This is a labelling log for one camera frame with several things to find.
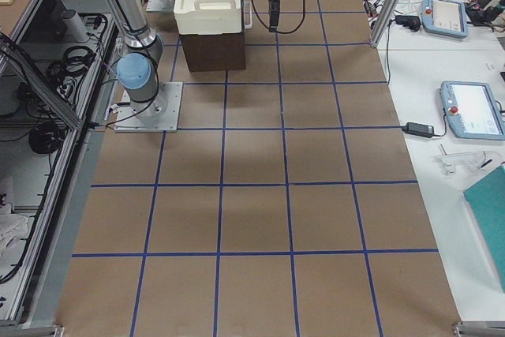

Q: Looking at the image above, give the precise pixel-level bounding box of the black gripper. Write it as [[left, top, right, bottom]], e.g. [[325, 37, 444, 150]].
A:
[[268, 0, 280, 32]]

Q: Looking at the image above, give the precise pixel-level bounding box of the dark brown cabinet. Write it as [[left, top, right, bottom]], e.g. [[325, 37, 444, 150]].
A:
[[180, 32, 246, 72]]

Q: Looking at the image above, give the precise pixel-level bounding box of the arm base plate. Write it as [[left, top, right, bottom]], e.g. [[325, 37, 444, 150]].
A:
[[114, 82, 183, 133]]

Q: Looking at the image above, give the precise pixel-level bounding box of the blue teach pendant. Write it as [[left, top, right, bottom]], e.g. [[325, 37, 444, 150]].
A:
[[420, 0, 468, 39], [440, 81, 504, 140]]

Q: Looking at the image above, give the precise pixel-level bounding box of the black power adapter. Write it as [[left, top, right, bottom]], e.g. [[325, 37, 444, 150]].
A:
[[402, 122, 435, 138]]

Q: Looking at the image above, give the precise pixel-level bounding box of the teal box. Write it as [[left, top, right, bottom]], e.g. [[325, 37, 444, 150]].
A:
[[463, 165, 504, 287]]

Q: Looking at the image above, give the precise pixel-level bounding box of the white drawer handle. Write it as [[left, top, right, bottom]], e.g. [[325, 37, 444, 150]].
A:
[[243, 1, 253, 29]]

